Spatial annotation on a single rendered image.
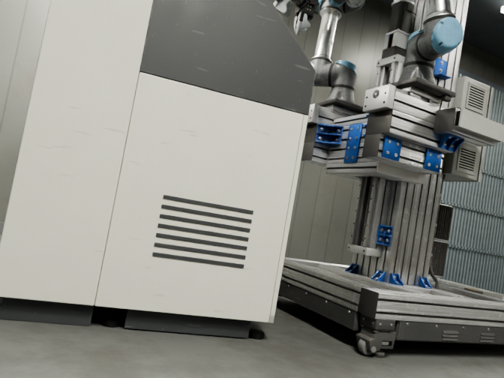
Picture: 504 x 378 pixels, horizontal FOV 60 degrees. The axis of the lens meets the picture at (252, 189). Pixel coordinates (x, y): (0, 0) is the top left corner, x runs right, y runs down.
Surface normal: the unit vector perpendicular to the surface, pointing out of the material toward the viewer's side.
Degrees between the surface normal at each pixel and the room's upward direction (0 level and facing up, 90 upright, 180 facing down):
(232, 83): 90
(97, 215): 90
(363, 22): 90
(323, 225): 90
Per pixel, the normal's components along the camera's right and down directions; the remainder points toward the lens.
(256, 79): 0.32, 0.00
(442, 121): -0.88, -0.18
